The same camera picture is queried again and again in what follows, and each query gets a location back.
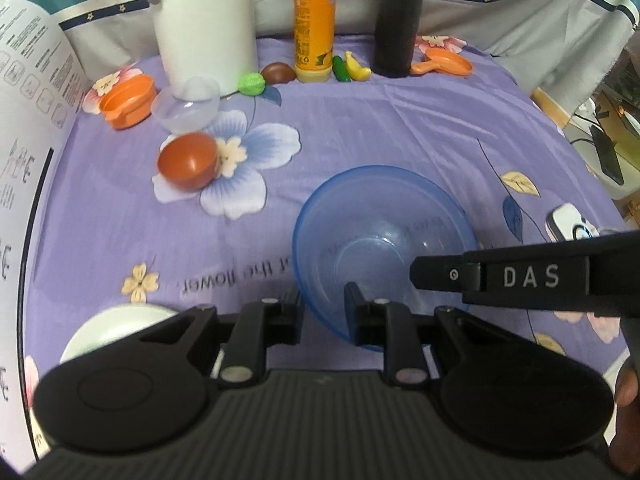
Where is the printed instruction sheet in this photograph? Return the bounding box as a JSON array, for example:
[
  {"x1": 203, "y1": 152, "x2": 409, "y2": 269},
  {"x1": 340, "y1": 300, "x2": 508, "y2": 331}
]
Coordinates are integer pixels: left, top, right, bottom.
[{"x1": 0, "y1": 0, "x2": 93, "y2": 476}]

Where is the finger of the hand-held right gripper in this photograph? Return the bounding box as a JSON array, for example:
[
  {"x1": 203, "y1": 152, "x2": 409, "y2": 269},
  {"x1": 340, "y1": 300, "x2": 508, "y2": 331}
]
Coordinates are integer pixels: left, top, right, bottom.
[{"x1": 409, "y1": 252, "x2": 484, "y2": 294}]

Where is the black phone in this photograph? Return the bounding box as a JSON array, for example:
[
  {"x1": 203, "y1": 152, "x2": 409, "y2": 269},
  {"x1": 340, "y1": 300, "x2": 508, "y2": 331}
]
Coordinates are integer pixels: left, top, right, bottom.
[{"x1": 592, "y1": 130, "x2": 625, "y2": 186}]

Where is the teal and grey star-striped sheet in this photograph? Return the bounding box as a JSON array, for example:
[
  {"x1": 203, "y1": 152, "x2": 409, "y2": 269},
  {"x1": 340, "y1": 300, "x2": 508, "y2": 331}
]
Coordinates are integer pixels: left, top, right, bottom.
[{"x1": 10, "y1": 0, "x2": 640, "y2": 101}]

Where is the yellow toy banana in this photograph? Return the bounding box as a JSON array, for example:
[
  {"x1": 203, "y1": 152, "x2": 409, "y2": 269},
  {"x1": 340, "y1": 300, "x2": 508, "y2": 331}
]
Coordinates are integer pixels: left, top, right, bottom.
[{"x1": 344, "y1": 51, "x2": 372, "y2": 81}]

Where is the white round plate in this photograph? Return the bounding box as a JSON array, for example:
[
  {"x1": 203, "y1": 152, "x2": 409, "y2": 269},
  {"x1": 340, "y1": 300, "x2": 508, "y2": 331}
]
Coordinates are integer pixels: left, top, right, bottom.
[{"x1": 59, "y1": 302, "x2": 186, "y2": 366}]

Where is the person's right hand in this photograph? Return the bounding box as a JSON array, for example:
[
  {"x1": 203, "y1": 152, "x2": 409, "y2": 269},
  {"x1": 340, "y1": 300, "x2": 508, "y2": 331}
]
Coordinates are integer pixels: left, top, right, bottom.
[{"x1": 607, "y1": 357, "x2": 640, "y2": 478}]

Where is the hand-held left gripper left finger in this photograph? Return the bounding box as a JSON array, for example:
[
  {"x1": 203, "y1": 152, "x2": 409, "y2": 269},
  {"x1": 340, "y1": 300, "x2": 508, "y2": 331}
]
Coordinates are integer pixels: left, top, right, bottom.
[{"x1": 137, "y1": 287, "x2": 306, "y2": 386}]

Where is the black thermos bottle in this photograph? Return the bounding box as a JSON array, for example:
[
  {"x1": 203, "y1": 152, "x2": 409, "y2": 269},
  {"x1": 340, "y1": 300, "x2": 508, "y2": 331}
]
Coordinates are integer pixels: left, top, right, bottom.
[{"x1": 374, "y1": 0, "x2": 426, "y2": 79}]

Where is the orange dish soap bottle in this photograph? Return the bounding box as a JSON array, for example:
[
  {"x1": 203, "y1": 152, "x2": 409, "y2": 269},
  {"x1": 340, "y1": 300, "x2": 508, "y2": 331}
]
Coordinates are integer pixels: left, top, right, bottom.
[{"x1": 292, "y1": 0, "x2": 340, "y2": 83}]

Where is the blue transparent bowl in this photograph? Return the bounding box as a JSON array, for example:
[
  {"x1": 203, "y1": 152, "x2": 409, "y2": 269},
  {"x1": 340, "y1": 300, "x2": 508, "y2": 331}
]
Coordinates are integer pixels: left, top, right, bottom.
[{"x1": 292, "y1": 165, "x2": 478, "y2": 353}]

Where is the orange toy pot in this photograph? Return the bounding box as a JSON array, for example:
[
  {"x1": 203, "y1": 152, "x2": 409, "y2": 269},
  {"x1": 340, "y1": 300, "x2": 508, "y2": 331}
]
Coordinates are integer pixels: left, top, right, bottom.
[{"x1": 99, "y1": 74, "x2": 157, "y2": 130}]

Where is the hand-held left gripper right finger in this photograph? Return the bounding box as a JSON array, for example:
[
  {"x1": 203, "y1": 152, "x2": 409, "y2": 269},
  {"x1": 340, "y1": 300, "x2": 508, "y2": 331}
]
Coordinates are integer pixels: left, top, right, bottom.
[{"x1": 344, "y1": 281, "x2": 507, "y2": 388}]

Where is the white pocket device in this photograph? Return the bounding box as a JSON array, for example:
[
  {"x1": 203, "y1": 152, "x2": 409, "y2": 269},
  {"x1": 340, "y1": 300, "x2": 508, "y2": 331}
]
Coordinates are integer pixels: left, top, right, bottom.
[{"x1": 546, "y1": 203, "x2": 598, "y2": 243}]

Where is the orange toy pan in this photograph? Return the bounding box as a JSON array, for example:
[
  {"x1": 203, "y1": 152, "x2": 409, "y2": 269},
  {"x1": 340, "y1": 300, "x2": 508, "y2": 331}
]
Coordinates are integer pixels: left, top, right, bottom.
[{"x1": 410, "y1": 48, "x2": 474, "y2": 78}]

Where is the green toy vegetable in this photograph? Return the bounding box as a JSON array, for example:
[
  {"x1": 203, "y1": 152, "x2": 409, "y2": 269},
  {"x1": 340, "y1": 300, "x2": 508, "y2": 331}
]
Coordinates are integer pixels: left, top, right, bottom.
[{"x1": 237, "y1": 73, "x2": 266, "y2": 97}]

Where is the brown small bowl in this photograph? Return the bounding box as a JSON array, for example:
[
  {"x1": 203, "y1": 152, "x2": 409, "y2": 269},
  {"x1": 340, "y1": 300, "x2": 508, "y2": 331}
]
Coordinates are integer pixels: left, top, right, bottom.
[{"x1": 157, "y1": 132, "x2": 220, "y2": 192}]

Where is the white power strip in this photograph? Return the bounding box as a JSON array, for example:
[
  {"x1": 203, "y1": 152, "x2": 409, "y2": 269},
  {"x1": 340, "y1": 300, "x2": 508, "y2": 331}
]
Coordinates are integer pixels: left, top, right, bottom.
[{"x1": 575, "y1": 100, "x2": 601, "y2": 126}]

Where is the purple floral tablecloth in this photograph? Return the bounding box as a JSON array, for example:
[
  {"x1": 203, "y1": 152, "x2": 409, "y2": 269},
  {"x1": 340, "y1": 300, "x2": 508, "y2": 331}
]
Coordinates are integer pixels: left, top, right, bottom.
[{"x1": 22, "y1": 35, "x2": 631, "y2": 376}]

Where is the white thermos jug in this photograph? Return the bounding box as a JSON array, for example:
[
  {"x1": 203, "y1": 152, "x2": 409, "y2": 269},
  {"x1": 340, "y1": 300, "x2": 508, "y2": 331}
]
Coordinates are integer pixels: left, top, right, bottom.
[{"x1": 127, "y1": 0, "x2": 261, "y2": 97}]

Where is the clear small bowl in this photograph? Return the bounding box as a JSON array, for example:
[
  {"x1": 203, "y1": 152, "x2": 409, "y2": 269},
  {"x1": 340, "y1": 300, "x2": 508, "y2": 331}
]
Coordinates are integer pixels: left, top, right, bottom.
[{"x1": 151, "y1": 77, "x2": 221, "y2": 134}]

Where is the grey side table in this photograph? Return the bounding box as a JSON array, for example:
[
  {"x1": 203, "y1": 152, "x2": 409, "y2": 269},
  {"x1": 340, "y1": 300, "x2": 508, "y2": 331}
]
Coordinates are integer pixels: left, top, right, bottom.
[{"x1": 565, "y1": 125, "x2": 640, "y2": 202}]

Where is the brown toy egg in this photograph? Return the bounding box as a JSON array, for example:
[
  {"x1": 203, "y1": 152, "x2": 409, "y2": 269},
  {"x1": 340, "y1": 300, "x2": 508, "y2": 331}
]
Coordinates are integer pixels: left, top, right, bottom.
[{"x1": 261, "y1": 62, "x2": 296, "y2": 85}]

